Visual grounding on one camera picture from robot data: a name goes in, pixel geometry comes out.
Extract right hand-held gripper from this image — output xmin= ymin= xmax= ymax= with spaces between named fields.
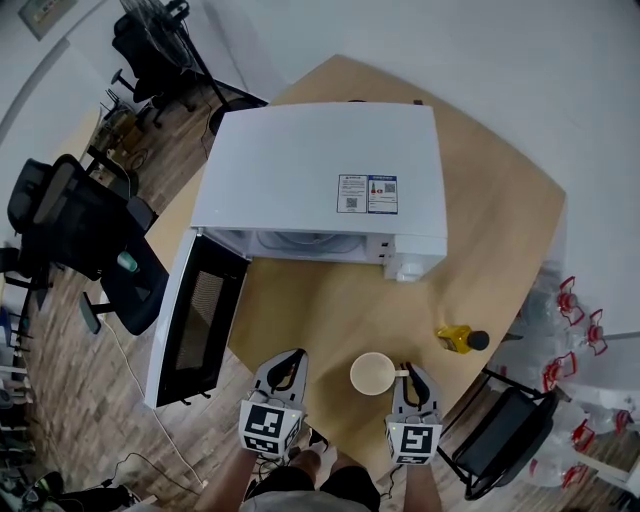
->
xmin=384 ymin=363 xmax=444 ymax=467

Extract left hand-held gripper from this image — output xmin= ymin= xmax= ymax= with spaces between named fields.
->
xmin=238 ymin=348 xmax=309 ymax=457

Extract cream ceramic mug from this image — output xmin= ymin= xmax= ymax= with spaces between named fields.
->
xmin=349 ymin=351 xmax=411 ymax=397

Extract white microwave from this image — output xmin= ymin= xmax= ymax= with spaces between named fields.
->
xmin=144 ymin=102 xmax=449 ymax=410

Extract person's left forearm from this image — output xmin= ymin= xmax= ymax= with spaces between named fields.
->
xmin=198 ymin=446 xmax=262 ymax=512

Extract person's right forearm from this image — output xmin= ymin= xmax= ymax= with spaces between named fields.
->
xmin=401 ymin=462 xmax=445 ymax=512

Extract yellow oil bottle black cap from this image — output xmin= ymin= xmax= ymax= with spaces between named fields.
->
xmin=434 ymin=324 xmax=491 ymax=354

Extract person's left leg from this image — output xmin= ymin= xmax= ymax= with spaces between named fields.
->
xmin=287 ymin=446 xmax=327 ymax=486

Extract wooden table white legs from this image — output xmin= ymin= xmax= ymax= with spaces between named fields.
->
xmin=143 ymin=53 xmax=569 ymax=482

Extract black folding chair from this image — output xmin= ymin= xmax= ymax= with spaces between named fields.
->
xmin=436 ymin=366 xmax=562 ymax=502

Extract person's black shorts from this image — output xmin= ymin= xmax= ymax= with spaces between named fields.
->
xmin=243 ymin=463 xmax=382 ymax=512

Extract person's grey shirt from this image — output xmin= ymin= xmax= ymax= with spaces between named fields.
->
xmin=244 ymin=491 xmax=354 ymax=512

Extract group of red-capped water jugs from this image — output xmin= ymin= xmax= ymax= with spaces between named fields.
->
xmin=514 ymin=274 xmax=640 ymax=490

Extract black mesh headrest office chair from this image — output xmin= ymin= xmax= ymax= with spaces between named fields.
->
xmin=6 ymin=153 xmax=172 ymax=337

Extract small black chair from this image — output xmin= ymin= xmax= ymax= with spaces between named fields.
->
xmin=0 ymin=243 xmax=54 ymax=314

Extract black standing floor fan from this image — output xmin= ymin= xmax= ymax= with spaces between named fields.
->
xmin=119 ymin=0 xmax=270 ymax=137

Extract black padded office chair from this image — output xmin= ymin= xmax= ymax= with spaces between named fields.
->
xmin=109 ymin=10 xmax=197 ymax=130

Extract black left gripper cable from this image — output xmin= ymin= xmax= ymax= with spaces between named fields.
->
xmin=253 ymin=451 xmax=292 ymax=495

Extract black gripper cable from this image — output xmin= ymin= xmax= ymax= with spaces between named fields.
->
xmin=253 ymin=451 xmax=292 ymax=495
xmin=381 ymin=466 xmax=402 ymax=502

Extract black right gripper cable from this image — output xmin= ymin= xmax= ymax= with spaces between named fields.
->
xmin=381 ymin=466 xmax=402 ymax=502

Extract white power strip with cable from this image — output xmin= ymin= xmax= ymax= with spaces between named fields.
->
xmin=97 ymin=292 xmax=210 ymax=492

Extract black floor cable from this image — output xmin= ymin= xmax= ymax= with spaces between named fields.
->
xmin=101 ymin=451 xmax=202 ymax=497

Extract grey wall electrical panel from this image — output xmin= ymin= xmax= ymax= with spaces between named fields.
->
xmin=18 ymin=0 xmax=80 ymax=42

